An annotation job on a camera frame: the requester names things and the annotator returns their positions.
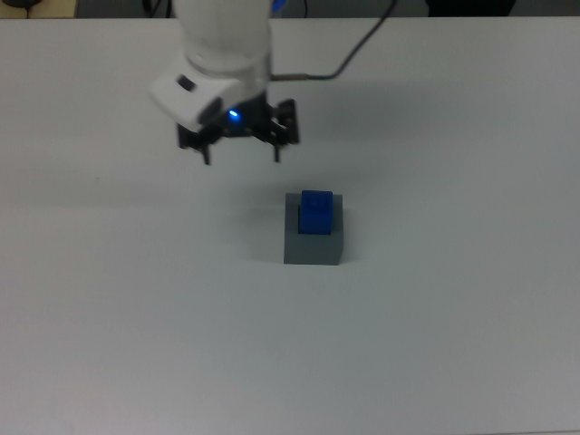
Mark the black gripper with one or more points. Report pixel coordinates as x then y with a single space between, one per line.
244 120

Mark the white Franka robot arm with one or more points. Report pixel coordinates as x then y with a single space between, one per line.
222 50

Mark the dark rounded object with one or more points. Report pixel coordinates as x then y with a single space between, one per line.
18 3

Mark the blue block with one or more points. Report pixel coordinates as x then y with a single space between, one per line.
316 213

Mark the grey hollow cuboid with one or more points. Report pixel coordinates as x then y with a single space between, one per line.
312 249

